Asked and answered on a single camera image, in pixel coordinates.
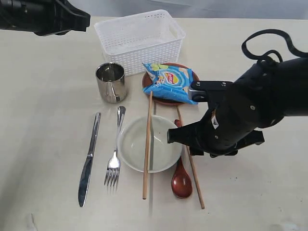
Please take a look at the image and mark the blue Lay's chips bag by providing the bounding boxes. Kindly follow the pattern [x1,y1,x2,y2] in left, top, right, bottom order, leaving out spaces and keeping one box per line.
[141,62,199,105]

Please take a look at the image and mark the brown wooden plate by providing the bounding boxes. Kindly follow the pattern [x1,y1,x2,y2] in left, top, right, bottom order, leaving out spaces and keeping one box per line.
[141,62,200,106]

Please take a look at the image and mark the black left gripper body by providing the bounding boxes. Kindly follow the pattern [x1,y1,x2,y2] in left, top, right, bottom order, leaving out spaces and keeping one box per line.
[0,0,72,36]

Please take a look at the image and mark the white perforated plastic basket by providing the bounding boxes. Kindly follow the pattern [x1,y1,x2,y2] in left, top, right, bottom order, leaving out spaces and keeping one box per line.
[94,10,185,76]

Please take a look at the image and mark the light wooden chopstick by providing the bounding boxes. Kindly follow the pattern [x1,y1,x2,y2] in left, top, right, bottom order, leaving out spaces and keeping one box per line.
[176,105,205,209]
[142,91,153,200]

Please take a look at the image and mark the shiny stainless steel cup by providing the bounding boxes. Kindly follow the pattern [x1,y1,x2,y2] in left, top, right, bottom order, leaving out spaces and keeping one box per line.
[95,62,127,103]

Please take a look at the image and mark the white ceramic bowl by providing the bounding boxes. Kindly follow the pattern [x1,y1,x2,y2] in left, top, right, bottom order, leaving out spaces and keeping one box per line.
[117,115,183,173]

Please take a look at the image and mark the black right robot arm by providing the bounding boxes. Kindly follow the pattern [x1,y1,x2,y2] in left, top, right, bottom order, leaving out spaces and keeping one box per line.
[167,58,308,157]

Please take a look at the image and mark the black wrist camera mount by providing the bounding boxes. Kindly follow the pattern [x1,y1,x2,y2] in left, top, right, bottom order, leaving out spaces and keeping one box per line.
[188,80,233,103]

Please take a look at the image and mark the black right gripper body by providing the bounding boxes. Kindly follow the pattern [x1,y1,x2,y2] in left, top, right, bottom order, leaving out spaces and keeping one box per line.
[190,89,261,157]

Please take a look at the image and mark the black cable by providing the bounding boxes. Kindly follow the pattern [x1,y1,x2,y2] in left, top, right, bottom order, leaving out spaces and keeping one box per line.
[241,29,308,65]

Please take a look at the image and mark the silver metal knife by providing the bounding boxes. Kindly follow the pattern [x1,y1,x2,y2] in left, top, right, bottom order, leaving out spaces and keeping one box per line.
[78,112,101,207]

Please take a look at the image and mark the dark red wooden spoon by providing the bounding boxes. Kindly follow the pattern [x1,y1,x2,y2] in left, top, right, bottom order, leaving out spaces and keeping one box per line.
[171,119,193,199]

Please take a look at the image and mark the silver metal fork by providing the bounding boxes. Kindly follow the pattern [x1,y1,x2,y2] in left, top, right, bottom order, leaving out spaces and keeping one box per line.
[104,106,126,187]

